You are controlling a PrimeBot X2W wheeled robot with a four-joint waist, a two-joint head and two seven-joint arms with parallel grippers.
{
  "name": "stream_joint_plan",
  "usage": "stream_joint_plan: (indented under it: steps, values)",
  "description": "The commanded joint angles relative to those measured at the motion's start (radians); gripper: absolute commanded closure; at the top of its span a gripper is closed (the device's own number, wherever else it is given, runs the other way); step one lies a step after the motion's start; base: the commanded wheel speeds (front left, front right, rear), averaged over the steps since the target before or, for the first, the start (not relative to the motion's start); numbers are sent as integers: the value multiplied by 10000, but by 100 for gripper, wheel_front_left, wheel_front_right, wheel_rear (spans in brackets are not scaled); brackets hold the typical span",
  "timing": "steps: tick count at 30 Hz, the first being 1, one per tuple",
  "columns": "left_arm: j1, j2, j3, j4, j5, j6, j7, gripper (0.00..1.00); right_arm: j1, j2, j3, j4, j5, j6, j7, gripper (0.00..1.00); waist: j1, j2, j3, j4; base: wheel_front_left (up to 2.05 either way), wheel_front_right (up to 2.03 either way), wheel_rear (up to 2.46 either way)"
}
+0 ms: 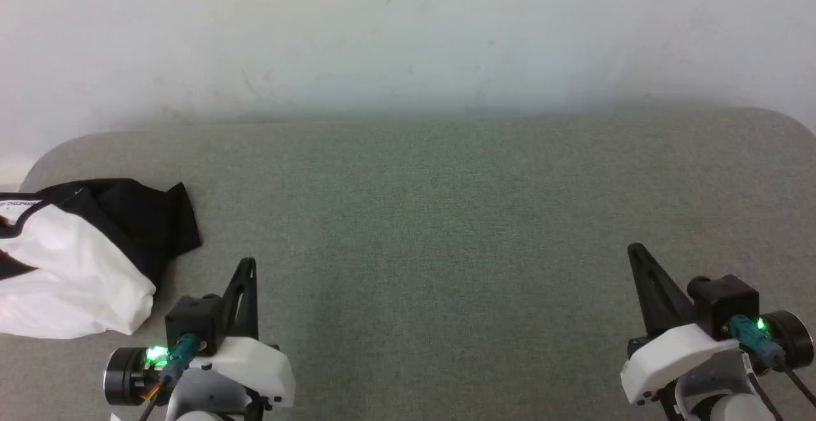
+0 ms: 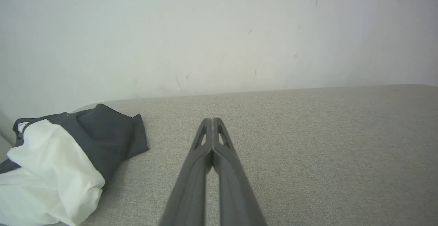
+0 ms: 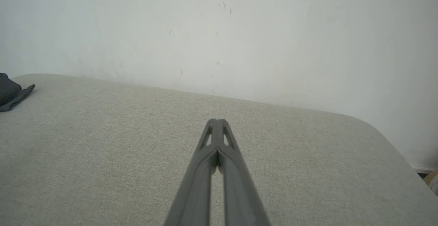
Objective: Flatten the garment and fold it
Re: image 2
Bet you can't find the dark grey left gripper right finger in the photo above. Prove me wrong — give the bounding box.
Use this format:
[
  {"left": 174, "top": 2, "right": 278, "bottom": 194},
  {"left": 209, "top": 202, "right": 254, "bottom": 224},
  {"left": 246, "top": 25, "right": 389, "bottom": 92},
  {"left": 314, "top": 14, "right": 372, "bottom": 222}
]
[{"left": 212, "top": 117, "right": 268, "bottom": 226}]

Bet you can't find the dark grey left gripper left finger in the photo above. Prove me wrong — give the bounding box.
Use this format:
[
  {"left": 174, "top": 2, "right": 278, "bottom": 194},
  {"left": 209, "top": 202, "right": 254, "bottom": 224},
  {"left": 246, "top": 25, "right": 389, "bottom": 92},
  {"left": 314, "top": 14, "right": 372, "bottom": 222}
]
[{"left": 159, "top": 118, "right": 214, "bottom": 226}]

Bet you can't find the white shirt with dark grey sleeves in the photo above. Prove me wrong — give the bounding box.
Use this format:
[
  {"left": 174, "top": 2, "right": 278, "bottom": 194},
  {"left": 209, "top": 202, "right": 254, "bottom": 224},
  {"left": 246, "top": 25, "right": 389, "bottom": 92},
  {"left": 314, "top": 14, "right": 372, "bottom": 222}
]
[{"left": 0, "top": 103, "right": 150, "bottom": 226}]

